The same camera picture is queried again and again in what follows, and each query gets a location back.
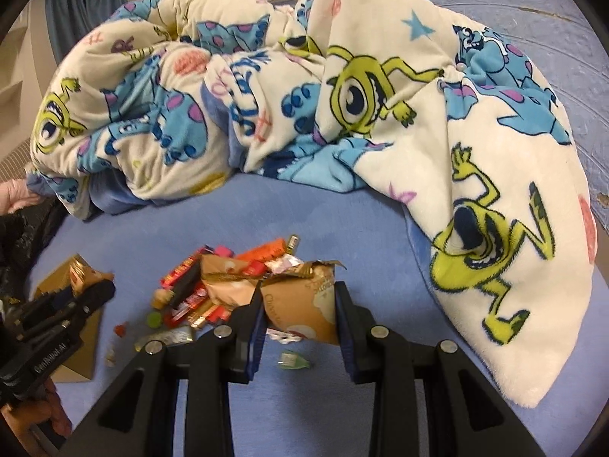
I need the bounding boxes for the black lighter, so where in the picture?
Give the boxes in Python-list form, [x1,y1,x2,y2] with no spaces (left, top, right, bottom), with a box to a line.
[167,267,200,308]

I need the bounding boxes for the small green bottle charm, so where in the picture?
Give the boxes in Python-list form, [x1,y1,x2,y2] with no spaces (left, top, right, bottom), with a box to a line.
[278,351,311,370]

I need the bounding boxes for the blue patterned flat pack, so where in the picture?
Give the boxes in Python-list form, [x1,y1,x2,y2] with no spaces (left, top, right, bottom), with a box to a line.
[134,325,195,352]

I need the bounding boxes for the orange round token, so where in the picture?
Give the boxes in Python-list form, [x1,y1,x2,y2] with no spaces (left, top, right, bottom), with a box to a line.
[151,289,174,310]

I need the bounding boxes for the small clear bottle charm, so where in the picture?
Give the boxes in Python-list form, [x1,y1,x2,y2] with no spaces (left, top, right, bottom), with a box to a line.
[104,347,116,367]

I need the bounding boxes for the green round token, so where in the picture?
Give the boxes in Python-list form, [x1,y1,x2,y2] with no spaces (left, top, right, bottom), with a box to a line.
[145,310,163,329]

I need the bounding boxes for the brown cardboard box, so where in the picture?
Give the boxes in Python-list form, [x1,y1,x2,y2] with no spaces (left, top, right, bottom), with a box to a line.
[33,255,103,384]

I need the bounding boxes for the orange lighter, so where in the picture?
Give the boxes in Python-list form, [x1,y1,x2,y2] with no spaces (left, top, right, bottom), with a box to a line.
[235,238,286,263]

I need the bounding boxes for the crumpled brown wrapper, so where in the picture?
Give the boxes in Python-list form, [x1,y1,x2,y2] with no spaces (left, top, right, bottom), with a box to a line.
[200,254,257,308]

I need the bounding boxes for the pink pillow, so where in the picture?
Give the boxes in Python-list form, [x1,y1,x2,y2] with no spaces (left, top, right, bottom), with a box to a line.
[0,179,42,216]

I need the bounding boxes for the brown torn snack packet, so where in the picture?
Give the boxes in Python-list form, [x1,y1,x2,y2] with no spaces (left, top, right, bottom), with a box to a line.
[260,260,343,345]

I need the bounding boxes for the cartoon monster fleece blanket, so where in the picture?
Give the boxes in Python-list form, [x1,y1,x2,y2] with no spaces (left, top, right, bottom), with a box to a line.
[30,0,596,407]

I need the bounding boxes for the person's left hand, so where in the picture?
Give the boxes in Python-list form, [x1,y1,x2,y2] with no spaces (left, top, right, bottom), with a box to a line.
[1,379,72,457]

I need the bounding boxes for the black puffer jacket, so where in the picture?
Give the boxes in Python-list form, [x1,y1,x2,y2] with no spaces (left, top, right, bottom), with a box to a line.
[0,198,67,312]

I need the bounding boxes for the red lighter with yellow text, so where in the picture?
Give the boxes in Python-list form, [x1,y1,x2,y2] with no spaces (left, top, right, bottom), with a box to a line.
[160,246,213,289]

